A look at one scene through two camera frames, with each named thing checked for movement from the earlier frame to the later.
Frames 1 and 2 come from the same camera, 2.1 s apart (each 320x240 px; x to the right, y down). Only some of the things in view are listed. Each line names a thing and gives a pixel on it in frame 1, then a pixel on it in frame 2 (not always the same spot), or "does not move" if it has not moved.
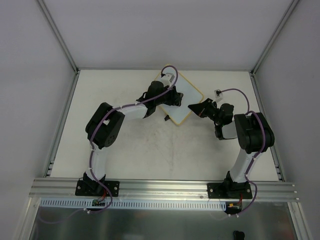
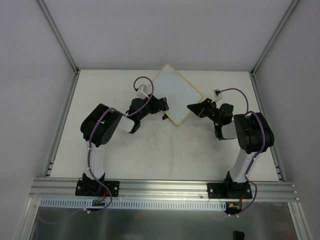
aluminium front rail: x=52 y=188 does not move
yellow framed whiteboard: x=191 y=96 does not move
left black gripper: x=172 y=96 → x=157 y=105
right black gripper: x=206 y=109 does not move
